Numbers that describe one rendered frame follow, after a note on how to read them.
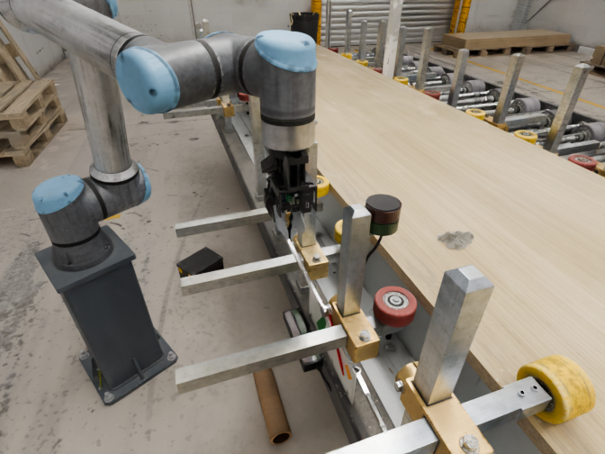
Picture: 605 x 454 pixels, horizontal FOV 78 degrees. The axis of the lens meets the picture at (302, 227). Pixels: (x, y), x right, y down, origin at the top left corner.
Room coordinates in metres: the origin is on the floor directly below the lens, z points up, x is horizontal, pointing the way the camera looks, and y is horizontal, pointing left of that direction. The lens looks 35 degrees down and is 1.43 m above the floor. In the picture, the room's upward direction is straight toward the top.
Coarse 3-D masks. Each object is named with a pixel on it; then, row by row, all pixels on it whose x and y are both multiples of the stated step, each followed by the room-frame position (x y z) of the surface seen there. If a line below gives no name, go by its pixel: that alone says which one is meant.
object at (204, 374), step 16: (368, 320) 0.50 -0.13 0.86; (304, 336) 0.46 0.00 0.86; (320, 336) 0.46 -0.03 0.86; (336, 336) 0.46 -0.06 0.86; (240, 352) 0.43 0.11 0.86; (256, 352) 0.43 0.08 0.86; (272, 352) 0.43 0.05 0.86; (288, 352) 0.43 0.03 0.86; (304, 352) 0.44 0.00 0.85; (320, 352) 0.45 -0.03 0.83; (192, 368) 0.39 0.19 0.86; (208, 368) 0.39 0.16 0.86; (224, 368) 0.39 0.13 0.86; (240, 368) 0.40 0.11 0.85; (256, 368) 0.41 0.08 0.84; (176, 384) 0.36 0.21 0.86; (192, 384) 0.37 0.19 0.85; (208, 384) 0.38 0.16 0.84
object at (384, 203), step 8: (368, 200) 0.54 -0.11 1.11; (376, 200) 0.54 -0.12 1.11; (384, 200) 0.54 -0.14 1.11; (392, 200) 0.54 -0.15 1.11; (376, 208) 0.52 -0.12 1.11; (384, 208) 0.52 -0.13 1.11; (392, 208) 0.52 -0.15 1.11; (368, 240) 0.51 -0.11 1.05; (368, 248) 0.51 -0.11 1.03; (376, 248) 0.54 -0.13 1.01; (368, 256) 0.53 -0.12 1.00
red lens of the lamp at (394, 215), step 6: (366, 198) 0.55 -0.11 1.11; (366, 204) 0.53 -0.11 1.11; (372, 210) 0.52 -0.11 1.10; (396, 210) 0.51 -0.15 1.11; (372, 216) 0.52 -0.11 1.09; (378, 216) 0.51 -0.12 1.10; (384, 216) 0.51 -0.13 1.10; (390, 216) 0.51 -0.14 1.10; (396, 216) 0.51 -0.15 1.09; (378, 222) 0.51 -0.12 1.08; (384, 222) 0.51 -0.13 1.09; (390, 222) 0.51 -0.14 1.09
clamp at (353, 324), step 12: (336, 300) 0.55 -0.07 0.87; (336, 312) 0.51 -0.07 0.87; (360, 312) 0.51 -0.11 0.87; (336, 324) 0.51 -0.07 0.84; (348, 324) 0.48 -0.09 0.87; (360, 324) 0.48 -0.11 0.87; (348, 336) 0.46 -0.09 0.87; (372, 336) 0.45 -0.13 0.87; (348, 348) 0.45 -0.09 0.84; (360, 348) 0.43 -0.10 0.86; (372, 348) 0.44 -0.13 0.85; (360, 360) 0.43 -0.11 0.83
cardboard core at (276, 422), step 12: (264, 372) 0.91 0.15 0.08; (264, 384) 0.86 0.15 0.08; (264, 396) 0.81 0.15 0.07; (276, 396) 0.81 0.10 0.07; (264, 408) 0.77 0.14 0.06; (276, 408) 0.76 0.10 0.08; (276, 420) 0.72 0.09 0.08; (276, 432) 0.68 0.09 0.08; (288, 432) 0.68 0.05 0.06; (276, 444) 0.67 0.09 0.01
